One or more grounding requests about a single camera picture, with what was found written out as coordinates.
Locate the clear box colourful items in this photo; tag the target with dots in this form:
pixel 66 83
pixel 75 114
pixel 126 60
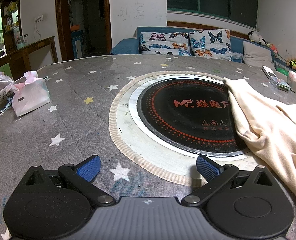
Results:
pixel 280 84

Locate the right butterfly print pillow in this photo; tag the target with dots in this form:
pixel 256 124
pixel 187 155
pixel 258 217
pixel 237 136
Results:
pixel 211 44

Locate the black round induction cooktop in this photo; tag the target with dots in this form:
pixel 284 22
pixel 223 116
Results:
pixel 193 114

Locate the dark wooden door frame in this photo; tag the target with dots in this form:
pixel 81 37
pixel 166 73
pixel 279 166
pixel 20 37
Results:
pixel 83 28

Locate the dark wooden console table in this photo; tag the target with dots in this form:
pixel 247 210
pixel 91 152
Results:
pixel 18 60

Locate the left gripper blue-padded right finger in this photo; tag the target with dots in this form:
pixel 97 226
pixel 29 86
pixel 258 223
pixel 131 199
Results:
pixel 217 178

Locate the black pen tool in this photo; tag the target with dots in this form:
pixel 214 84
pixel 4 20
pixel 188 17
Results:
pixel 7 105

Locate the pink white tissue pack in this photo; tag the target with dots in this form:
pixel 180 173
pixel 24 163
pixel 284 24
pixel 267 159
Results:
pixel 29 94

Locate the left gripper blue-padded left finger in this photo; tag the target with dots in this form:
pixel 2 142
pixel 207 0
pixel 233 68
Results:
pixel 80 177

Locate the left butterfly print pillow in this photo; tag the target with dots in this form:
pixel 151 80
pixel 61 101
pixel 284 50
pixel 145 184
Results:
pixel 155 43

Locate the grey plain cushion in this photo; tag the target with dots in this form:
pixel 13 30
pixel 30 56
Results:
pixel 256 56

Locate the butterfly print pillow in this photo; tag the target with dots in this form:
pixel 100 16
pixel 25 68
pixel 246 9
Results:
pixel 155 43
pixel 211 44

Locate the white flat device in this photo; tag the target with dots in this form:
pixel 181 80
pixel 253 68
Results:
pixel 268 72

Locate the black white plush toy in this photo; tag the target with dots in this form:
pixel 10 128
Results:
pixel 254 37

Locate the cream beige garment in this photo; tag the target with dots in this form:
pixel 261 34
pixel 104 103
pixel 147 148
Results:
pixel 267 126

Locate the wooden shelf cabinet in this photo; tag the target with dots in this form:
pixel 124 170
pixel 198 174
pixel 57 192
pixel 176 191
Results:
pixel 10 24

